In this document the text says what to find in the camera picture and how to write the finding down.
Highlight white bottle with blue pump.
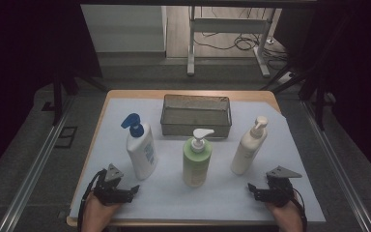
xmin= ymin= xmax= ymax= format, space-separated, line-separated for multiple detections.
xmin=120 ymin=112 xmax=158 ymax=181

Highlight person's right hand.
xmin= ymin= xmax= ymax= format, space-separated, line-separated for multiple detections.
xmin=265 ymin=197 xmax=304 ymax=232

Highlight person's left hand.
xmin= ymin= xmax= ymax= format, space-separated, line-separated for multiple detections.
xmin=81 ymin=191 xmax=123 ymax=232

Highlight white panel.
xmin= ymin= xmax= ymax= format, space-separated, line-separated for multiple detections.
xmin=80 ymin=4 xmax=168 ymax=54

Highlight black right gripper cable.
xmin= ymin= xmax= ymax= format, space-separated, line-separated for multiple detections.
xmin=290 ymin=188 xmax=308 ymax=232

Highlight grey wire mesh basket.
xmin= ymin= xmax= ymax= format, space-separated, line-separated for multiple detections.
xmin=159 ymin=94 xmax=233 ymax=139

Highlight cream pump bottle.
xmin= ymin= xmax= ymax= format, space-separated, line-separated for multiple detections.
xmin=230 ymin=115 xmax=270 ymax=176

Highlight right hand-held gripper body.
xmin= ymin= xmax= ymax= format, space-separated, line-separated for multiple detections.
xmin=260 ymin=165 xmax=303 ymax=208

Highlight black metal stand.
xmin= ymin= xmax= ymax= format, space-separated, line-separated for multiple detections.
xmin=51 ymin=61 xmax=109 ymax=128
xmin=260 ymin=62 xmax=328 ymax=131

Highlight white desk frame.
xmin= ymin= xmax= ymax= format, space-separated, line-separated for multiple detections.
xmin=186 ymin=6 xmax=276 ymax=78

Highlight aluminium rail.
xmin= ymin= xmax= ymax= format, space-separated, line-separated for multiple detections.
xmin=301 ymin=100 xmax=369 ymax=232
xmin=0 ymin=96 xmax=75 ymax=232

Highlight white power strip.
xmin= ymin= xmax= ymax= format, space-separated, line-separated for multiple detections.
xmin=276 ymin=72 xmax=297 ymax=86

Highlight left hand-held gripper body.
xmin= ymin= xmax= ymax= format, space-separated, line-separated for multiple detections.
xmin=93 ymin=163 xmax=133 ymax=206

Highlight green bottle with white pump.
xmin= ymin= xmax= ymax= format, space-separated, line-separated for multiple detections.
xmin=182 ymin=128 xmax=215 ymax=189

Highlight black floor cables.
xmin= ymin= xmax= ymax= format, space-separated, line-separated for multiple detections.
xmin=192 ymin=7 xmax=289 ymax=71

